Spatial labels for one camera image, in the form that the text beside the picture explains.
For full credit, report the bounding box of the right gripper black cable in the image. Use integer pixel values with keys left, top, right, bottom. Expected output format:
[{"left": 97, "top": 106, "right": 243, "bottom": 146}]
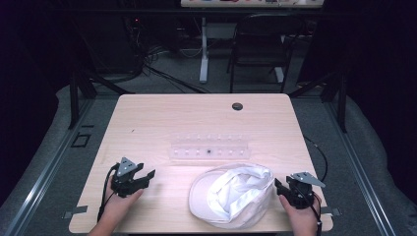
[{"left": 308, "top": 191, "right": 324, "bottom": 236}]

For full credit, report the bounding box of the person's left hand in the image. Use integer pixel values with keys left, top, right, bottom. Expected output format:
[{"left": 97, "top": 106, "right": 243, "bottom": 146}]
[{"left": 101, "top": 176, "right": 146, "bottom": 221}]

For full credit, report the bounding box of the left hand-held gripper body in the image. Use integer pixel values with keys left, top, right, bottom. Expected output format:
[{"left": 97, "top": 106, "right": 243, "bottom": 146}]
[{"left": 110, "top": 156, "right": 146, "bottom": 199}]

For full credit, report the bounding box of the aluminium floor rail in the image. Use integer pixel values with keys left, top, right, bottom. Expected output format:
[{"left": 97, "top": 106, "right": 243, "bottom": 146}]
[
  {"left": 4, "top": 97, "right": 94, "bottom": 236},
  {"left": 324, "top": 97, "right": 397, "bottom": 236}
]

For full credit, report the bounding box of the black chair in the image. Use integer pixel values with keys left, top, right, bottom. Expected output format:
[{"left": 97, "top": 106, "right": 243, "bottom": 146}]
[{"left": 226, "top": 13, "right": 308, "bottom": 94}]

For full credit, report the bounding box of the thin black cable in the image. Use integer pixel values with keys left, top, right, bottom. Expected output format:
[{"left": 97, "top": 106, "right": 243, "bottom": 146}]
[{"left": 303, "top": 135, "right": 328, "bottom": 183}]

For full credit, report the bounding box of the clear plastic rack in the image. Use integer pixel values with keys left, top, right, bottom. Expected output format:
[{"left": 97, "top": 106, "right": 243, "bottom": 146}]
[{"left": 168, "top": 132, "right": 252, "bottom": 161}]

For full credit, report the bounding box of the grey metal bracket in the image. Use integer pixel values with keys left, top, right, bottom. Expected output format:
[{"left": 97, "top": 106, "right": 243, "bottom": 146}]
[
  {"left": 320, "top": 206, "right": 342, "bottom": 217},
  {"left": 62, "top": 205, "right": 89, "bottom": 220}
]

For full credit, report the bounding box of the black metal stand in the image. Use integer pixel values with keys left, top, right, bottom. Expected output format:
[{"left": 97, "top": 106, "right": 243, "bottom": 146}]
[
  {"left": 288, "top": 72, "right": 348, "bottom": 134},
  {"left": 68, "top": 70, "right": 136, "bottom": 130}
]

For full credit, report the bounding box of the white cap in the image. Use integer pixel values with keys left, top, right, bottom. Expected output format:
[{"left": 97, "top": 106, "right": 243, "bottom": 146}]
[{"left": 188, "top": 162, "right": 275, "bottom": 230}]

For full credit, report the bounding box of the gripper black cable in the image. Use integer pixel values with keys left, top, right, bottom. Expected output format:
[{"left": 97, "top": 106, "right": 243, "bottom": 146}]
[
  {"left": 96, "top": 162, "right": 120, "bottom": 222},
  {"left": 308, "top": 191, "right": 324, "bottom": 236}
]

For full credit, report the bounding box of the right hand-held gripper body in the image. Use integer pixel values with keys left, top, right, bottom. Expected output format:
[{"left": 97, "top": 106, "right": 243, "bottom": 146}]
[{"left": 285, "top": 171, "right": 327, "bottom": 210}]

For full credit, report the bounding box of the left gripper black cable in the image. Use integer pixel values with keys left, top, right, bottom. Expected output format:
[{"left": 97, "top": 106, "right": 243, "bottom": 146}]
[{"left": 96, "top": 162, "right": 120, "bottom": 222}]

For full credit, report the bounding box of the bundle of floor cables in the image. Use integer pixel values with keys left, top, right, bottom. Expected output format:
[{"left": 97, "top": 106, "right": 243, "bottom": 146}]
[{"left": 124, "top": 16, "right": 210, "bottom": 94}]

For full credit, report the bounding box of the person's right hand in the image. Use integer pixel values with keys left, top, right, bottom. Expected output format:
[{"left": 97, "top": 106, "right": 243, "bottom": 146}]
[{"left": 278, "top": 195, "right": 323, "bottom": 230}]

